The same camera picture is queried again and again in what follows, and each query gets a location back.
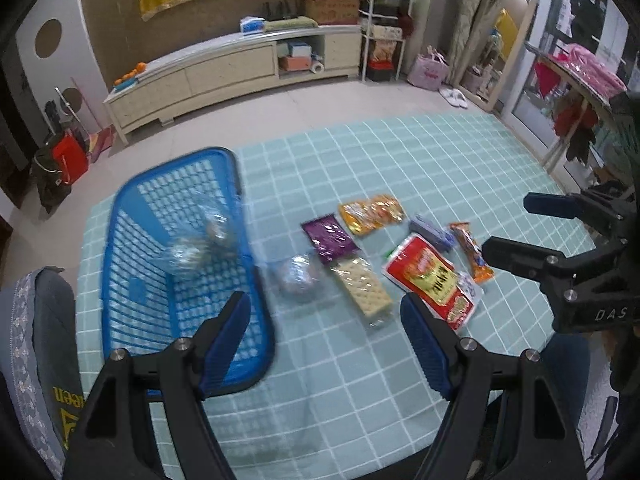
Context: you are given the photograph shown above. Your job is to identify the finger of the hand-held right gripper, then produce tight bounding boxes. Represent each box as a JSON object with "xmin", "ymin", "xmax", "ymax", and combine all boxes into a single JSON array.
[
  {"xmin": 523, "ymin": 187, "xmax": 632, "ymax": 246},
  {"xmin": 481, "ymin": 236, "xmax": 621, "ymax": 306}
]

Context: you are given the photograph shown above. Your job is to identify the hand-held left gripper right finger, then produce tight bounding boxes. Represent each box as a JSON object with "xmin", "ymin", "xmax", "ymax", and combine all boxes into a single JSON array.
[{"xmin": 400, "ymin": 292, "xmax": 588, "ymax": 480}]

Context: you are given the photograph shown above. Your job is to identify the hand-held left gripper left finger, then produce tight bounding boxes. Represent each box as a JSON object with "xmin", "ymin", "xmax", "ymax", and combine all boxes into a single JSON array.
[{"xmin": 62, "ymin": 291, "xmax": 252, "ymax": 480}]

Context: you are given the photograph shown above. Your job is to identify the red snack packet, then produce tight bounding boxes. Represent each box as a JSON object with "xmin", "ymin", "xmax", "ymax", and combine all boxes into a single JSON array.
[{"xmin": 381, "ymin": 232, "xmax": 476, "ymax": 332}]

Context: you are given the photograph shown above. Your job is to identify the green trim cracker packet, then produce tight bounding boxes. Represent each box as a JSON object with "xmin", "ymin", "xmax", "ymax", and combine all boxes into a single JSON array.
[{"xmin": 329, "ymin": 256, "xmax": 395, "ymax": 331}]

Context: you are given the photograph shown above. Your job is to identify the grey blue small box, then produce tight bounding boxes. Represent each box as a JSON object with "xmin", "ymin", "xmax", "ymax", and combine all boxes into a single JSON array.
[{"xmin": 409, "ymin": 214, "xmax": 453, "ymax": 252}]

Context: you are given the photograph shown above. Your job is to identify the blue plastic basket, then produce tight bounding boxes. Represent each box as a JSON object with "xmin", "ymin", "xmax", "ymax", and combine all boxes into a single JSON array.
[{"xmin": 100, "ymin": 147, "xmax": 277, "ymax": 395}]

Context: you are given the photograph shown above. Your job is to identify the orange sausage stick packet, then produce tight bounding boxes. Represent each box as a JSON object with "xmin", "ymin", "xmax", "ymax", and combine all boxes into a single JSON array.
[{"xmin": 448, "ymin": 222, "xmax": 496, "ymax": 285}]

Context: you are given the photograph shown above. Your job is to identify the small white blue packet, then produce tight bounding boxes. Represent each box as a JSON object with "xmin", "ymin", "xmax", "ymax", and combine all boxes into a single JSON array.
[{"xmin": 457, "ymin": 271, "xmax": 485, "ymax": 301}]

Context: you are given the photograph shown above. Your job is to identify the blue office chair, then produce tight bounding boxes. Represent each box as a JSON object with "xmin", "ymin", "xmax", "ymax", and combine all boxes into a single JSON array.
[{"xmin": 480, "ymin": 332, "xmax": 621, "ymax": 480}]

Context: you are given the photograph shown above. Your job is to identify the clear wrapped round snack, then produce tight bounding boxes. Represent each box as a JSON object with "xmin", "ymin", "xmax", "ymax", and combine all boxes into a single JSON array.
[
  {"xmin": 267, "ymin": 254, "xmax": 323, "ymax": 303},
  {"xmin": 150, "ymin": 237, "xmax": 211, "ymax": 276},
  {"xmin": 197, "ymin": 205, "xmax": 241, "ymax": 256}
]

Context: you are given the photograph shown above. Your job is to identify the wooden side table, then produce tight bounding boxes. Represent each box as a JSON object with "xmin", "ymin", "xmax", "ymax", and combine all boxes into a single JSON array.
[{"xmin": 537, "ymin": 52, "xmax": 631, "ymax": 176}]

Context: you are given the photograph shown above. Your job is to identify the red hanging cloth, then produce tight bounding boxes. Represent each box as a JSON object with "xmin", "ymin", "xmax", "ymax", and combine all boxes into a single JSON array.
[{"xmin": 535, "ymin": 60, "xmax": 558, "ymax": 98}]

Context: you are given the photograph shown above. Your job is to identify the purple snack packet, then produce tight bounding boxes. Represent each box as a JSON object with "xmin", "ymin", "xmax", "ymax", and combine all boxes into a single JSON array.
[{"xmin": 301, "ymin": 214, "xmax": 360, "ymax": 267}]

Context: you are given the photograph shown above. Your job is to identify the orange yellow snack packet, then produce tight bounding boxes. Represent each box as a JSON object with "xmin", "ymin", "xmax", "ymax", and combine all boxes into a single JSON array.
[{"xmin": 338, "ymin": 194, "xmax": 406, "ymax": 237}]

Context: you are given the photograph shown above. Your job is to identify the pink folded blanket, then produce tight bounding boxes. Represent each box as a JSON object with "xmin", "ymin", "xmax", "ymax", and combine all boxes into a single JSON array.
[{"xmin": 555, "ymin": 44, "xmax": 628, "ymax": 96}]

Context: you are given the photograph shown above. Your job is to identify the cream framed floor mirror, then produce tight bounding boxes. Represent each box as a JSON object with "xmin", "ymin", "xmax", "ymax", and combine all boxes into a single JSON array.
[{"xmin": 462, "ymin": 0, "xmax": 546, "ymax": 113}]

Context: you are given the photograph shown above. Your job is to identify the pink tote bag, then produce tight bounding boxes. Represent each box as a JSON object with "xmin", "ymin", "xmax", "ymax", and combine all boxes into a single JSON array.
[{"xmin": 407, "ymin": 49, "xmax": 449, "ymax": 90}]

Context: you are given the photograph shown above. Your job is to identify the teal checkered tablecloth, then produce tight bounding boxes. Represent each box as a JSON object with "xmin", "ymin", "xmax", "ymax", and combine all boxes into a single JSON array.
[{"xmin": 82, "ymin": 112, "xmax": 598, "ymax": 480}]

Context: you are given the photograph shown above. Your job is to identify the chair with grey cover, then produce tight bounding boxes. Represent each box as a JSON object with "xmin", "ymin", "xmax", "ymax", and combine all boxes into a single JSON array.
[{"xmin": 0, "ymin": 267, "xmax": 108, "ymax": 480}]

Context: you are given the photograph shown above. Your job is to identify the patterned curtain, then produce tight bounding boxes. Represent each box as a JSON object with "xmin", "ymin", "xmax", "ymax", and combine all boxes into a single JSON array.
[{"xmin": 452, "ymin": 0, "xmax": 506, "ymax": 83}]

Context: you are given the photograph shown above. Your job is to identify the white standing air conditioner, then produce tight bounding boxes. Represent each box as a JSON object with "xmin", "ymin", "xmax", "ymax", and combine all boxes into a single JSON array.
[{"xmin": 416, "ymin": 0, "xmax": 456, "ymax": 56}]

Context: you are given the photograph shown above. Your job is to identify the white shelving rack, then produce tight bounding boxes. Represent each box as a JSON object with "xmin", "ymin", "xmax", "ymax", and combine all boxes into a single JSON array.
[{"xmin": 348, "ymin": 0, "xmax": 416, "ymax": 83}]

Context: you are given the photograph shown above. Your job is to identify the red paper bag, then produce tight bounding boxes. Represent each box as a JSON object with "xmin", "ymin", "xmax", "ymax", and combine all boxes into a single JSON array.
[{"xmin": 52, "ymin": 132, "xmax": 90, "ymax": 183}]

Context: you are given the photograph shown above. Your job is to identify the dark bag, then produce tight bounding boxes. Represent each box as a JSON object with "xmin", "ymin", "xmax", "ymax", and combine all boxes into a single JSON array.
[{"xmin": 30, "ymin": 140, "xmax": 73, "ymax": 213}]

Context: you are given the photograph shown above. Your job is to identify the cream low cabinet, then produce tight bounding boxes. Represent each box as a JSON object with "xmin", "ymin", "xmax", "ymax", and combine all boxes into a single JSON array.
[{"xmin": 103, "ymin": 24, "xmax": 363, "ymax": 147}]

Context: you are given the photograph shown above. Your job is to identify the pile of small oranges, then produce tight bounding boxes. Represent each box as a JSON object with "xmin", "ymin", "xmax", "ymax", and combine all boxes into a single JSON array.
[{"xmin": 114, "ymin": 61, "xmax": 149, "ymax": 86}]

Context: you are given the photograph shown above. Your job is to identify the mop with metal stick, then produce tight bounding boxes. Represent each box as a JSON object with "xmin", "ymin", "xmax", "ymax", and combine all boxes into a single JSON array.
[{"xmin": 55, "ymin": 87, "xmax": 86, "ymax": 133}]

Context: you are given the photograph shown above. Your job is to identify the brown cardboard box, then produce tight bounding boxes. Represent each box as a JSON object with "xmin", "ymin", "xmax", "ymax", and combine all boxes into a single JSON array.
[{"xmin": 304, "ymin": 0, "xmax": 361, "ymax": 26}]

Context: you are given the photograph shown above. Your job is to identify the green folded cloth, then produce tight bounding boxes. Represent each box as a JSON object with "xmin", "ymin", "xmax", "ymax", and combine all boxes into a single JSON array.
[{"xmin": 262, "ymin": 17, "xmax": 318, "ymax": 33}]

